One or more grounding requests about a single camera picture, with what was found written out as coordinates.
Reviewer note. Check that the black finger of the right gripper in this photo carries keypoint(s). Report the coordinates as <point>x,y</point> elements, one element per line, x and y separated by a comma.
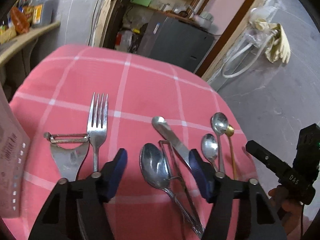
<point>280,168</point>

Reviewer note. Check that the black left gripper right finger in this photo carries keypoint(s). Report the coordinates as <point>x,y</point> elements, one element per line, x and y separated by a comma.
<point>240,209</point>

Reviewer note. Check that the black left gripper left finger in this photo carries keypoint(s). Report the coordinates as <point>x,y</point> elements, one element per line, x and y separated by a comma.
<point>75,210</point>

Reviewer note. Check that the steel Y peeler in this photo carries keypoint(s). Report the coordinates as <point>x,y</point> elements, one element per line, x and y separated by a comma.
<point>69,152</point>

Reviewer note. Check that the small gold spoon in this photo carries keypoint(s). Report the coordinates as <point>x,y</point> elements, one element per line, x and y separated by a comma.
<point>229,133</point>

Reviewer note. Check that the small steel teaspoon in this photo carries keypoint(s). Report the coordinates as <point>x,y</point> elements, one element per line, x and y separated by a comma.
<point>209,148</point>

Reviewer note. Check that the long steel teaspoon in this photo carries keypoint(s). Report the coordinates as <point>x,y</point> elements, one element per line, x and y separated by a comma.
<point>219,125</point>

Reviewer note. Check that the steel fork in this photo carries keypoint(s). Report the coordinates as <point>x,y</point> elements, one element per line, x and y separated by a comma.
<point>97,125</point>

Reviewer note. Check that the thin wire peeler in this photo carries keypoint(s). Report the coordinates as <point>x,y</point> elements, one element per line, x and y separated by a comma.
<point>175,173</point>

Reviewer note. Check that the large steel spoon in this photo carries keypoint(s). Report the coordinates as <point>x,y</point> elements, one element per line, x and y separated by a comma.
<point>154,169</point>

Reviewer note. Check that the white perforated utensil holder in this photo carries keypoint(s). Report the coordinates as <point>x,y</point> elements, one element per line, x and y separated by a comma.
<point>13,152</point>

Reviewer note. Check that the steel butter knife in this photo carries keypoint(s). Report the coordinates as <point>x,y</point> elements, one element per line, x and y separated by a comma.
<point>162,127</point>

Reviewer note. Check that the beige kitchen counter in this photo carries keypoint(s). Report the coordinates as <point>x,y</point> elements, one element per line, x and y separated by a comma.
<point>11,48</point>

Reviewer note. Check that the person's right hand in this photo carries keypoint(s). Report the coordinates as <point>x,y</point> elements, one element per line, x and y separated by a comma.
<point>297,225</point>

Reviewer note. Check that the pink checked tablecloth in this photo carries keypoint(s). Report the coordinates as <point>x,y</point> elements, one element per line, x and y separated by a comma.
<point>56,97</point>

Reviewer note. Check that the yellow rubber gloves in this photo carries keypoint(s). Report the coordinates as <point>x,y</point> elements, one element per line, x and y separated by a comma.
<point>278,47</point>

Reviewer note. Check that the dark grey mini fridge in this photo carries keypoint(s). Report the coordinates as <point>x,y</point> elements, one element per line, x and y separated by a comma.
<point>170,40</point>

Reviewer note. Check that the large soy sauce jug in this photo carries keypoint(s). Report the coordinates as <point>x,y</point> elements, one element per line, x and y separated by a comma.
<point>42,15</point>

